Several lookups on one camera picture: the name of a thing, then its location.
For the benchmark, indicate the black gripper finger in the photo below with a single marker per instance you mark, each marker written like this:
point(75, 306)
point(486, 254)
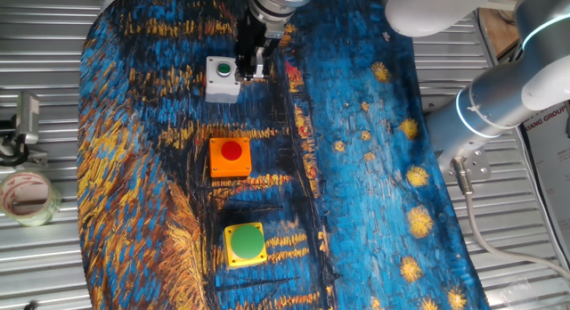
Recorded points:
point(260, 65)
point(245, 69)

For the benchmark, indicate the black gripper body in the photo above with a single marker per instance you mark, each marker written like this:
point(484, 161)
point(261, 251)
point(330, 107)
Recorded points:
point(247, 34)

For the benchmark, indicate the white box small green button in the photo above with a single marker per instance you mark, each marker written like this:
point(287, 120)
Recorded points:
point(222, 89)

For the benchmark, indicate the orange box red mushroom button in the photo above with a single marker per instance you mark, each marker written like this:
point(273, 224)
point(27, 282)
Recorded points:
point(222, 167)

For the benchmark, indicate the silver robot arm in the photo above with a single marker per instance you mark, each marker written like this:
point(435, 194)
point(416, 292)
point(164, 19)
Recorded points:
point(490, 100)

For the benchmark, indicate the small white paper scrap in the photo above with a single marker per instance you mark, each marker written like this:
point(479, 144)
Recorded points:
point(386, 36)

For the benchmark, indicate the starry night painted cloth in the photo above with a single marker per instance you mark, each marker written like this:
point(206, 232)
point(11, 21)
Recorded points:
point(356, 190)

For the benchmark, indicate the yellow box large green button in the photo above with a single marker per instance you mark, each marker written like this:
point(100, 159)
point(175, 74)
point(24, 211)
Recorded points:
point(247, 241)

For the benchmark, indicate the brown wooden board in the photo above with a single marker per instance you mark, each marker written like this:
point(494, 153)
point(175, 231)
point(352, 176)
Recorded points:
point(499, 29)

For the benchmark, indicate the clear tape roll red print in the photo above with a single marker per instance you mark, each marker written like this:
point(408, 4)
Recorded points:
point(6, 185)

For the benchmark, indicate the small black knob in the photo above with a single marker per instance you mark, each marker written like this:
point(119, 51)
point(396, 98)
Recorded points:
point(30, 306)

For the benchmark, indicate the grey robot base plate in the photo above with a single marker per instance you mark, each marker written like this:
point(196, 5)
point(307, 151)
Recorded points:
point(476, 165)

